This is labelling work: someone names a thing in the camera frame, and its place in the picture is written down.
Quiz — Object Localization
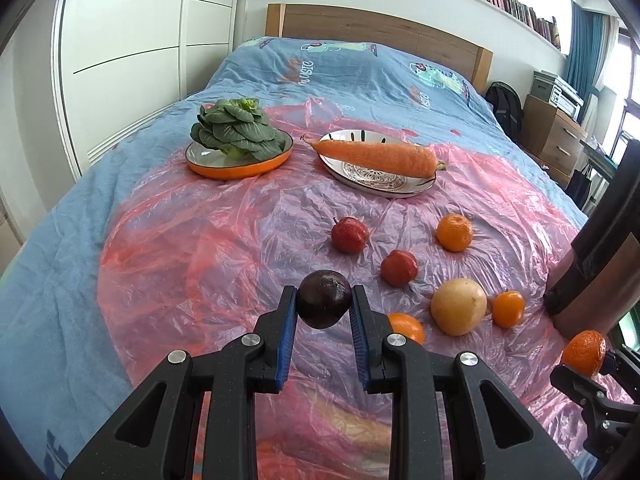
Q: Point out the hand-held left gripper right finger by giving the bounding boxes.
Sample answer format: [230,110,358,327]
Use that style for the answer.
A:
[350,284,583,480]

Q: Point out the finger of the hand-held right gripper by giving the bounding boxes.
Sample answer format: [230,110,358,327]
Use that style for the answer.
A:
[600,347,640,391]
[550,364,640,466]

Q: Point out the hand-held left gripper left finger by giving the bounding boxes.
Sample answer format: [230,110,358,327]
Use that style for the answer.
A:
[62,285,301,480]

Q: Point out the orange mandarin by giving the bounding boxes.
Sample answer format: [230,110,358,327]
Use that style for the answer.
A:
[560,330,607,378]
[387,312,425,346]
[436,213,474,253]
[491,290,527,329]

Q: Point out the dark purple plum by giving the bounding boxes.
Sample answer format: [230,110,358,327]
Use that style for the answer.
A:
[296,270,353,330]

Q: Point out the small red apple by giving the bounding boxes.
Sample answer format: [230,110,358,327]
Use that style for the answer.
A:
[380,249,419,288]

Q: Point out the yellow pear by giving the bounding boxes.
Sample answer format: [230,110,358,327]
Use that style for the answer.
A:
[430,278,488,337]

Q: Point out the large red apple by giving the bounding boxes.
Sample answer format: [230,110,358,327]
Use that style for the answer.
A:
[330,216,371,254]

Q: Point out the pink plastic sheet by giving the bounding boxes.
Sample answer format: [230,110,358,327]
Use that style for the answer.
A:
[97,97,616,480]

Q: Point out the white patterned plate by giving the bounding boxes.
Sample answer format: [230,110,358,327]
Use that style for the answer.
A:
[318,129,437,199]

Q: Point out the orange rimmed plate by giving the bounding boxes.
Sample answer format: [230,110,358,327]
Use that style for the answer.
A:
[185,130,295,180]

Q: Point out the black tote bag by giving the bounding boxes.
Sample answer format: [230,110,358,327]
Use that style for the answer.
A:
[567,167,593,206]

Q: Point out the large orange carrot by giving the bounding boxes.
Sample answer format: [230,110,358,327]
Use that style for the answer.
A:
[300,132,447,179]

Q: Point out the low wooden nightstand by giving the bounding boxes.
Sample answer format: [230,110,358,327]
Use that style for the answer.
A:
[537,157,573,188]

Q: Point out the green rosette bok choy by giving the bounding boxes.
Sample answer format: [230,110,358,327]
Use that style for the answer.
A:
[190,96,288,160]

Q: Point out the wooden drawer cabinet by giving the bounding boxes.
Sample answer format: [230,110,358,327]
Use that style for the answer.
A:
[521,94,588,176]

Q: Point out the window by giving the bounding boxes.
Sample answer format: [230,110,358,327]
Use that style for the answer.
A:
[597,35,640,161]

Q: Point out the blue printed blanket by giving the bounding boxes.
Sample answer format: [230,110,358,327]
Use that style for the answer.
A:
[0,36,591,480]

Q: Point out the black backpack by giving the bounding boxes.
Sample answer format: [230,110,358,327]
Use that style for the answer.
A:
[485,81,524,136]

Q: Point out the white printer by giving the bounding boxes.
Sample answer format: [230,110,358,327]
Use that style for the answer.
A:
[530,71,585,116]

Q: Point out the teal curtain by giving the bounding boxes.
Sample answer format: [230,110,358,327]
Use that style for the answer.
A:
[565,2,608,123]

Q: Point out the wooden headboard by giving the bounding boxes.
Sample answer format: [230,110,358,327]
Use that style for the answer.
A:
[265,3,493,95]

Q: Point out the white wardrobe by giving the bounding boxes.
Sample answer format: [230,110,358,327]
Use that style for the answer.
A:
[52,0,240,176]

